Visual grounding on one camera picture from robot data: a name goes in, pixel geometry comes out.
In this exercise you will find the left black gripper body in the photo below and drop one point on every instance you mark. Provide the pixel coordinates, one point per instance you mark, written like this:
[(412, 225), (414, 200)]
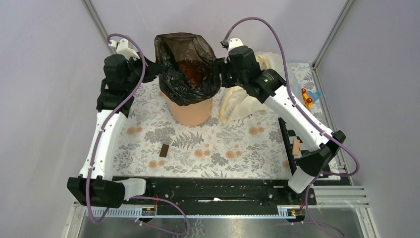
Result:
[(135, 67)]

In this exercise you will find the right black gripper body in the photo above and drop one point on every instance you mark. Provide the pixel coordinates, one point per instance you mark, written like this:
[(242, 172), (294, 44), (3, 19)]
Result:
[(230, 78)]

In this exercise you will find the black trash bag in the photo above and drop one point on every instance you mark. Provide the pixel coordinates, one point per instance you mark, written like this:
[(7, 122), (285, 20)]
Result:
[(186, 75)]

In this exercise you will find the translucent white trash bag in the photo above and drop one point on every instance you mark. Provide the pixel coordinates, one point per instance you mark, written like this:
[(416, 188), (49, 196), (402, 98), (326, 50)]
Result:
[(236, 103)]

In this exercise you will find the orange plastic trash bin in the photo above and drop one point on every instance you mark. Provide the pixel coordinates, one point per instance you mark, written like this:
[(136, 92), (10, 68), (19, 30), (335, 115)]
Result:
[(193, 114)]

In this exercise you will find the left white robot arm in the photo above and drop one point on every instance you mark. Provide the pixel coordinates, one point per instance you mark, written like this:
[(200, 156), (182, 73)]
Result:
[(94, 184)]

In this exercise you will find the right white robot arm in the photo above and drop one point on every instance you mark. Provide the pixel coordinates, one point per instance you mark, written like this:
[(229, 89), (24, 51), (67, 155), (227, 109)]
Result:
[(271, 89)]

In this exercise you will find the floral patterned table mat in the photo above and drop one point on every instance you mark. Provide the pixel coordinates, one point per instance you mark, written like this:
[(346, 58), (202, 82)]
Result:
[(251, 147)]

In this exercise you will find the red yellow toy vehicle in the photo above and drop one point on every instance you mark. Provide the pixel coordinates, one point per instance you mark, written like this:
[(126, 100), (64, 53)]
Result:
[(308, 101)]

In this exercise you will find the blue toy piece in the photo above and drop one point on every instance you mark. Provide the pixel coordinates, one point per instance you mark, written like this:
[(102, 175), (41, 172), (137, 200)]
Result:
[(314, 96)]

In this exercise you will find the dark brown wooden block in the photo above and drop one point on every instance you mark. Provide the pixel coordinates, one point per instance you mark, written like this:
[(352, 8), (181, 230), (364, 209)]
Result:
[(164, 151)]

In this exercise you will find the black white checkerboard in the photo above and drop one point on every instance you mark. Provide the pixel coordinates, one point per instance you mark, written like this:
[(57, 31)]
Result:
[(289, 137)]

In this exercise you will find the light wooden block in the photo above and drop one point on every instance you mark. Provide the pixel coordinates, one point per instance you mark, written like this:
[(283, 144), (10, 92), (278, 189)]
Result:
[(296, 147)]

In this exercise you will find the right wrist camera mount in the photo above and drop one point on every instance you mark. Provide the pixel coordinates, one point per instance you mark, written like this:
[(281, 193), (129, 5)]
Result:
[(231, 43)]

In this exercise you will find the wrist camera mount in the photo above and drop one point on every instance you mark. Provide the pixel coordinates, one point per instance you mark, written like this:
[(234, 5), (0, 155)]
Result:
[(231, 43), (122, 47)]

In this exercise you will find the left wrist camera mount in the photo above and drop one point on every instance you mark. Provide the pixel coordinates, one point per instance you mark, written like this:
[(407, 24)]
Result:
[(122, 47)]

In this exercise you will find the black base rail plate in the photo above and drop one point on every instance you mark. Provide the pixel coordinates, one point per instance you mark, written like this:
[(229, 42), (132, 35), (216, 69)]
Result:
[(207, 192)]

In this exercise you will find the slotted metal cable duct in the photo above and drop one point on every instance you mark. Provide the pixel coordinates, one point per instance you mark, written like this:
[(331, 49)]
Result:
[(270, 212)]

